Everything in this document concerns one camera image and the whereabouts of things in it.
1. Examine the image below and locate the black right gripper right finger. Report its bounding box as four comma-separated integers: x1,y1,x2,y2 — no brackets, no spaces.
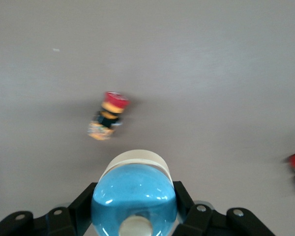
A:
173,181,276,236

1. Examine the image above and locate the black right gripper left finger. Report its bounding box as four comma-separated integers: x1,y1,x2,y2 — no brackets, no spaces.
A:
0,182,99,236

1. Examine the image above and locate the red orange push button switch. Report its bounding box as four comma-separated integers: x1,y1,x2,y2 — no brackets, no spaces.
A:
87,91,130,141

